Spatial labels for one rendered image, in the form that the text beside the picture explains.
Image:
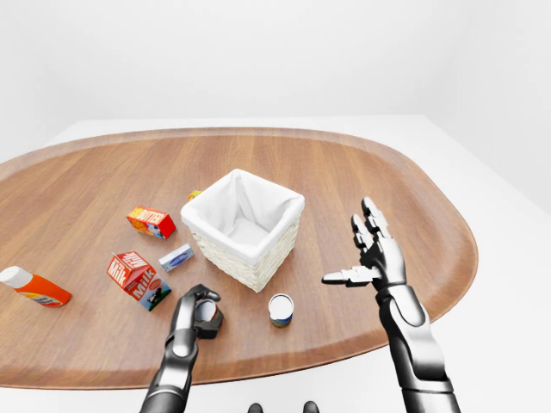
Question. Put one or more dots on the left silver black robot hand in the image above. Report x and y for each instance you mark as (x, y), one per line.
(187, 309)

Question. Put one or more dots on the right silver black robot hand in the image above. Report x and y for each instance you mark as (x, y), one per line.
(384, 259)

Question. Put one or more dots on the red tomato sauce tin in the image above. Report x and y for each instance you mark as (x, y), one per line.
(206, 310)

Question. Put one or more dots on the right silver black robot arm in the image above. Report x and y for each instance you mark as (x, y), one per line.
(415, 346)

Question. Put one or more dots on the left silver black robot arm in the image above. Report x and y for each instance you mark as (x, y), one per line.
(173, 372)

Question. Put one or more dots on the white lined wicker basket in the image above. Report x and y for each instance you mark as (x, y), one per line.
(244, 228)

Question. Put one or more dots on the small blue and white box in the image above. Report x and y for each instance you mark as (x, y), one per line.
(175, 257)

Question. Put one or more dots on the red and white milk carton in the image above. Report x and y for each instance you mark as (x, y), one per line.
(137, 279)

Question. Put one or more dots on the tin with white lid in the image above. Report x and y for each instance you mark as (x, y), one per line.
(281, 310)

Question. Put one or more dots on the red and yellow butter box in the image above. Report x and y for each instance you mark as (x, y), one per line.
(151, 222)

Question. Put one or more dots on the small yellow box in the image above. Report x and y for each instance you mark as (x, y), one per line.
(193, 195)

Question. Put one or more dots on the small dark rounded shape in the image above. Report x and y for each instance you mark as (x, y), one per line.
(311, 407)
(255, 408)

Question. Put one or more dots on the orange bottle with white cap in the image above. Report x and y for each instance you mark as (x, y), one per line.
(36, 287)

